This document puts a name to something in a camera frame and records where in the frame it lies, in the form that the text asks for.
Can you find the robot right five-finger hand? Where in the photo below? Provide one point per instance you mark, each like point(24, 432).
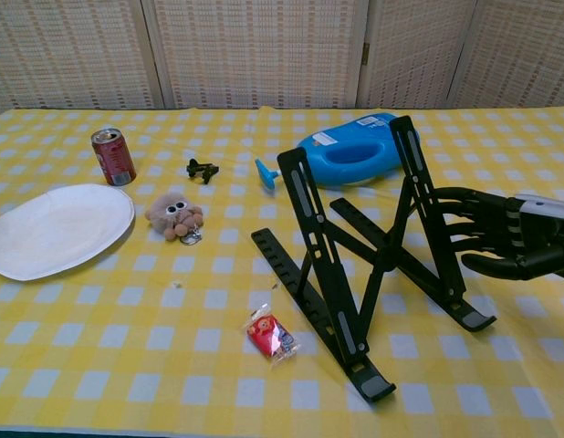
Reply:
point(537, 237)

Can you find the black folding laptop stand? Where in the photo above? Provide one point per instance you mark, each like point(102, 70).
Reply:
point(296, 182)

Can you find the woven folding screen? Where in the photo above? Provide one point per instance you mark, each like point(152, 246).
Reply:
point(264, 45)

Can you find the yellow checkered tablecloth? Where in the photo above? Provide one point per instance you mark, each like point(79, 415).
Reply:
point(127, 319)

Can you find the blue pump detergent bottle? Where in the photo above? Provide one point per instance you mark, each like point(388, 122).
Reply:
point(346, 175)

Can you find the brass screen hinge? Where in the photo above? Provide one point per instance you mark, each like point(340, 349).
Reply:
point(366, 52)

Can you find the red snack packet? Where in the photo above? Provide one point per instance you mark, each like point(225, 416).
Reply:
point(268, 335)

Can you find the black binder clip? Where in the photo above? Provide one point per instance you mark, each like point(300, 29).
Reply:
point(202, 169)

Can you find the red soda can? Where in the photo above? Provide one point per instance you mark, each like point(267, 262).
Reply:
point(115, 159)

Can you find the white paper plate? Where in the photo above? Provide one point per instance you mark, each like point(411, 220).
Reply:
point(54, 232)

